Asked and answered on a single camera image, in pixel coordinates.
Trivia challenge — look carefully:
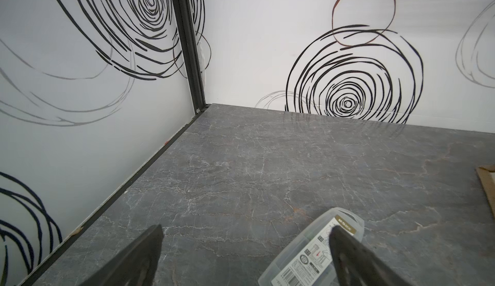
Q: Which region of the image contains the clear compass case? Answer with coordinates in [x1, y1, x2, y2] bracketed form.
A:
[258, 207, 365, 286]

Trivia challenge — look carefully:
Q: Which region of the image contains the black corner frame post left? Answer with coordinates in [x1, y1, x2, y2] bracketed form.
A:
[172, 0, 206, 114]

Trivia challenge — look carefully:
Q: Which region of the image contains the burlap canvas cat bag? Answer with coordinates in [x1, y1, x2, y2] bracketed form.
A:
[476, 165, 495, 216]

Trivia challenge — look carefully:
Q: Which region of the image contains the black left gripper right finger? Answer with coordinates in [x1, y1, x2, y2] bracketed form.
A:
[329, 225, 409, 286]

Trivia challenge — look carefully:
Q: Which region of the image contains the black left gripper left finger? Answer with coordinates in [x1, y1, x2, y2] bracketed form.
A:
[82, 224, 164, 285]

